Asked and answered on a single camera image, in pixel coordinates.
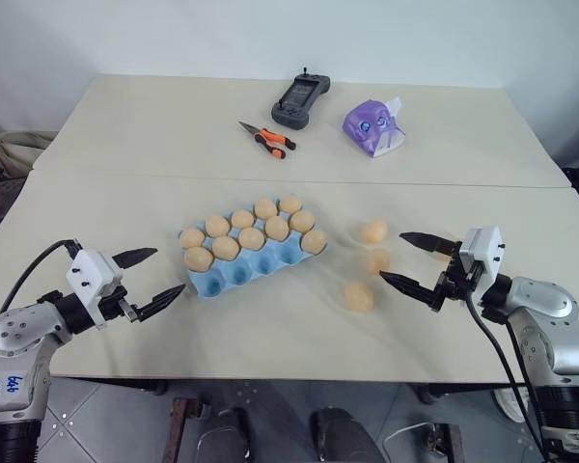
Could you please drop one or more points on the rusty metal frame bar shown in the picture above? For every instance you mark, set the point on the rusty metal frame bar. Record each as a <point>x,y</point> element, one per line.
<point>181,429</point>
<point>444,441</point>

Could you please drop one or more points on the purple tissue pack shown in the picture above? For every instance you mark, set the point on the purple tissue pack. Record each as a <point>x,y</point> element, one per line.
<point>366,123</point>

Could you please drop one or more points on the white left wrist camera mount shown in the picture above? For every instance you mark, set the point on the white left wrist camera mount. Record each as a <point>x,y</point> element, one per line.
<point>89,272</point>

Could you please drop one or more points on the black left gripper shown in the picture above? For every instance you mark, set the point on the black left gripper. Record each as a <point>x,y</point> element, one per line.
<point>116,304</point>

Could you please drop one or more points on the beige fabric bag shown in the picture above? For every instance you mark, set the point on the beige fabric bag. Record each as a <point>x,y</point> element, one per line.
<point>9,149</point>

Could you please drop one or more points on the white shoe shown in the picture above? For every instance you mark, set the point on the white shoe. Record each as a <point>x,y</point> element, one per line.
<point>509,405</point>

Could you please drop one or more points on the dark rounded shape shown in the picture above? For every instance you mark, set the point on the dark rounded shape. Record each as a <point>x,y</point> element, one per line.
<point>224,436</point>

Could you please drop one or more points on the dark grey remote controller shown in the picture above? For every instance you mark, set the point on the dark grey remote controller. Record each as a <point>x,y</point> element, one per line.
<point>296,103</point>

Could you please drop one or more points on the blue egg tray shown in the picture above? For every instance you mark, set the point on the blue egg tray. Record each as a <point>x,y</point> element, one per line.
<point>251,270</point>

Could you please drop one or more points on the beige egg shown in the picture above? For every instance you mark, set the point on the beige egg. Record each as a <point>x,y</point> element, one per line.
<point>193,237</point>
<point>226,247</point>
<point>373,231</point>
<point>302,221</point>
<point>265,208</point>
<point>199,259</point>
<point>251,238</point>
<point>314,240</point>
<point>242,218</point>
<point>290,204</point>
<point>378,260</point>
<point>217,225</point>
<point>358,297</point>
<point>276,227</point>

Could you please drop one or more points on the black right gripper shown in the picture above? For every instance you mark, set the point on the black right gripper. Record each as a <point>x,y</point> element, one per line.
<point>456,282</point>

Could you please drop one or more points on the orange and black pliers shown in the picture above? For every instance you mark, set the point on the orange and black pliers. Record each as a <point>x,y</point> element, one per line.
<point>270,140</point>

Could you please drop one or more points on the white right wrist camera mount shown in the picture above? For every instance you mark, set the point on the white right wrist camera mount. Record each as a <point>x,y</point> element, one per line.
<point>482,246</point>

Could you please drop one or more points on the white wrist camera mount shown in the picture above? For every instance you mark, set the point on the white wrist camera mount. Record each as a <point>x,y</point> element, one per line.
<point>89,272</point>
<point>482,246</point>

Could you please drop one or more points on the black table foot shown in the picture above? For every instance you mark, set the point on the black table foot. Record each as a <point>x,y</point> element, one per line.
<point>427,393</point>

